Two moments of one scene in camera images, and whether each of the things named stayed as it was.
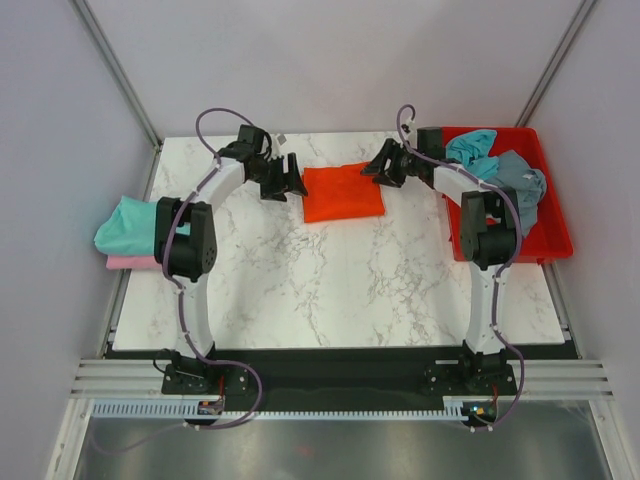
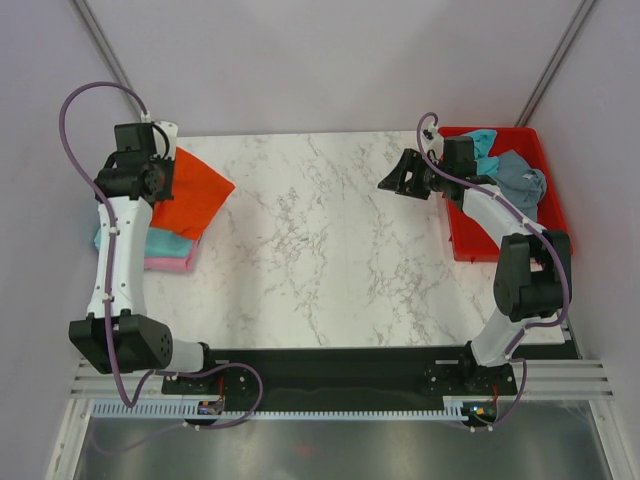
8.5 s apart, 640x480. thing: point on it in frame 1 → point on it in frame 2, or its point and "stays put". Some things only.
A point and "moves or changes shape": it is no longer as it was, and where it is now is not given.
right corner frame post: [561, 52] stays put
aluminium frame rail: [143, 377] stays put
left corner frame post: [103, 45] stays put
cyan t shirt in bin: [472, 149] stays put
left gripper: [278, 189] → [167, 164]
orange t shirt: [340, 193] moves or changes shape
